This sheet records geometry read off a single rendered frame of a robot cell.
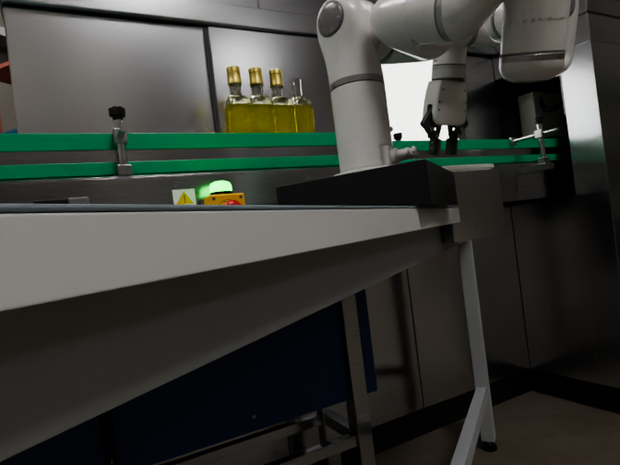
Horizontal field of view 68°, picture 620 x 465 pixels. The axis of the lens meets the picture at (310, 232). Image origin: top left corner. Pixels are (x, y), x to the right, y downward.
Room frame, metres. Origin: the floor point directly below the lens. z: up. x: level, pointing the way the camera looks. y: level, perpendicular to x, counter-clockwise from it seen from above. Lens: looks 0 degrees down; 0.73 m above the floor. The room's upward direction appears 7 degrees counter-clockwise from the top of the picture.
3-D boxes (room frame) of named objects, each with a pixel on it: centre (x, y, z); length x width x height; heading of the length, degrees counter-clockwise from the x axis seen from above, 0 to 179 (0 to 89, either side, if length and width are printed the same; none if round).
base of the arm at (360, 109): (0.79, -0.13, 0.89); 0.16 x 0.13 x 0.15; 60
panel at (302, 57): (1.47, -0.18, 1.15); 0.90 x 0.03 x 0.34; 118
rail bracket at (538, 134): (1.48, -0.75, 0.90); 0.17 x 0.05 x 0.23; 28
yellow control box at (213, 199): (0.91, 0.16, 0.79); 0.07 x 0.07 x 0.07; 28
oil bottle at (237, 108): (1.15, 0.14, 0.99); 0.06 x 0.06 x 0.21; 28
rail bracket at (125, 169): (0.85, 0.32, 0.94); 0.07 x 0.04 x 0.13; 28
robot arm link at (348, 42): (0.81, -0.12, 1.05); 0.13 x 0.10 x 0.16; 135
